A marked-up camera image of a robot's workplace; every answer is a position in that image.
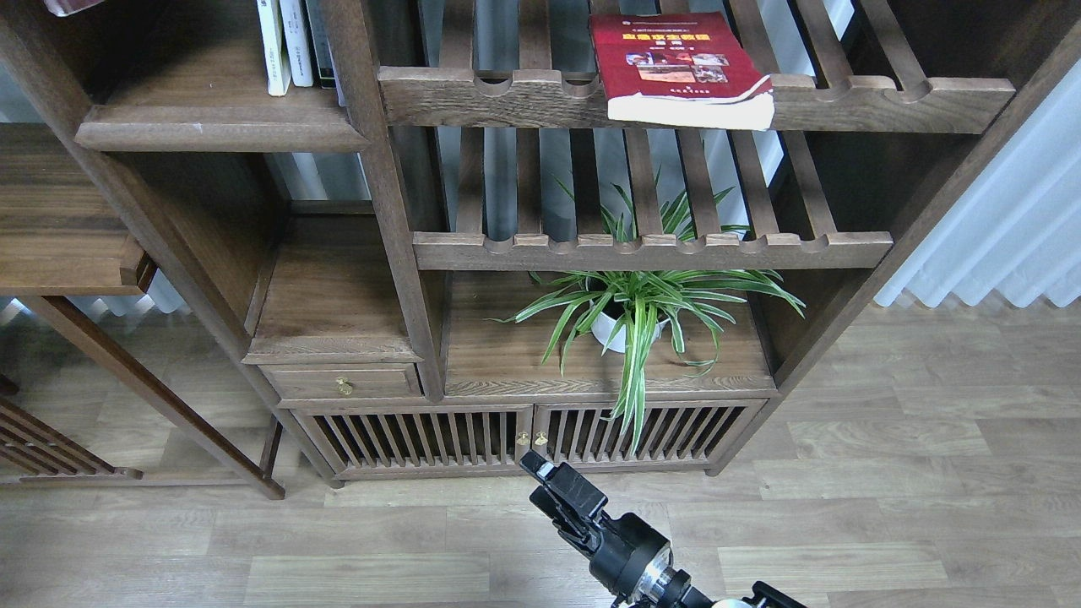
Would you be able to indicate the dark spine upright book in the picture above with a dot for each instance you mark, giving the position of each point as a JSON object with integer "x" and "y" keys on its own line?
{"x": 323, "y": 61}

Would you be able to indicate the pale purple upright book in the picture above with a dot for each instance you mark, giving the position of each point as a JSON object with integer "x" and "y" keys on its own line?
{"x": 339, "y": 91}

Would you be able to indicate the red cover book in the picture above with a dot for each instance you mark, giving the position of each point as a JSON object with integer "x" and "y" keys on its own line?
{"x": 683, "y": 69}

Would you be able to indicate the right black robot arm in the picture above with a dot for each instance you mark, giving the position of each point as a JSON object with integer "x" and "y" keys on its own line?
{"x": 679, "y": 592}

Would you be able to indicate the spider plant in white pot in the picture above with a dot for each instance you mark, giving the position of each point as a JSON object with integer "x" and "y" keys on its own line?
{"x": 638, "y": 302}

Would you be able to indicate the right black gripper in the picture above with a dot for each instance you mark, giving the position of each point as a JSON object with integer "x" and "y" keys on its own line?
{"x": 629, "y": 557}

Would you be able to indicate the brass drawer knob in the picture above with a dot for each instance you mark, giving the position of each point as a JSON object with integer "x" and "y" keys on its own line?
{"x": 344, "y": 386}

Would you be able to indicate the white spine upright book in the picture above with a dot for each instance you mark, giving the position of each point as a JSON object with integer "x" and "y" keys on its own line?
{"x": 298, "y": 44}

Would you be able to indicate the white curtain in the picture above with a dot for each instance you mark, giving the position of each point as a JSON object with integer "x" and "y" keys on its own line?
{"x": 1014, "y": 235}

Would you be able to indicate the dark wooden bookshelf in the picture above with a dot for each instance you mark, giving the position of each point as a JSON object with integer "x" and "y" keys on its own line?
{"x": 377, "y": 242}

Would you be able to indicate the dark maroon book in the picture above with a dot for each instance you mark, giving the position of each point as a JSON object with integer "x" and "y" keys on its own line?
{"x": 65, "y": 8}

